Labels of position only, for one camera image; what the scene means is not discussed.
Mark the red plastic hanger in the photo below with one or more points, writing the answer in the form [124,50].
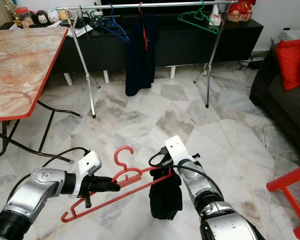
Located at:
[126,172]
[145,32]

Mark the blue plastic hanger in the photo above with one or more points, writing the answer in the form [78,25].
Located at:
[112,17]

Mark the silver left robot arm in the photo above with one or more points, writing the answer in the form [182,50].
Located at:
[42,190]

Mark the green plastic hanger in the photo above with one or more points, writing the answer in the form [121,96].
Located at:
[199,16]

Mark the navy shirt with white text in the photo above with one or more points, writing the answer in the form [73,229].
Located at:
[140,70]

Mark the red plastic stool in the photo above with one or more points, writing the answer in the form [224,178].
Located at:
[287,181]

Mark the dark grey sofa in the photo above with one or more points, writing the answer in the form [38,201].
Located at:
[280,105]

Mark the marble-top folding table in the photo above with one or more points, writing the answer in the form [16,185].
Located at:
[22,75]

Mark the black power adapter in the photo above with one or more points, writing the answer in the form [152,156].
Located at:
[252,63]

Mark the black TV cabinet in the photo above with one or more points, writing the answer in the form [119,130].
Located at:
[235,45]

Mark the small white hanging pouch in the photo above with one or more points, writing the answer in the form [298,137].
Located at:
[215,19]

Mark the white paper sheets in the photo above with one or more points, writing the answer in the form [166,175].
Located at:
[80,31]

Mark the silver metal clothes rack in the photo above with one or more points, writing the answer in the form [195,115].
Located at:
[170,4]

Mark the black flat-screen television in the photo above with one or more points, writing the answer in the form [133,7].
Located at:
[160,2]

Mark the red cushion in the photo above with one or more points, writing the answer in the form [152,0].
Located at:
[292,62]

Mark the red lucky doll figurine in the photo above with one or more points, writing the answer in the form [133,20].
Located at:
[241,14]

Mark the yellow round plush toy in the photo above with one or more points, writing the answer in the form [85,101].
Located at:
[63,15]

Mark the white round plush toy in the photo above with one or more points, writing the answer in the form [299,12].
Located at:
[52,16]

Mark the black mouse plush toy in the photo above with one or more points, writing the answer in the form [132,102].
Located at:
[40,17]

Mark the light grey bag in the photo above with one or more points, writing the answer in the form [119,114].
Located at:
[292,36]

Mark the glass jar with red lid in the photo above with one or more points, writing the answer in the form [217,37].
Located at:
[23,18]

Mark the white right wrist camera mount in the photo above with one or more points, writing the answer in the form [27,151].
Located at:
[176,147]

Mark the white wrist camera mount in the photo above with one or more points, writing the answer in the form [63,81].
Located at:
[176,147]
[90,164]

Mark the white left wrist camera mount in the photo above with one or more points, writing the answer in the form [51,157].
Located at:
[90,164]

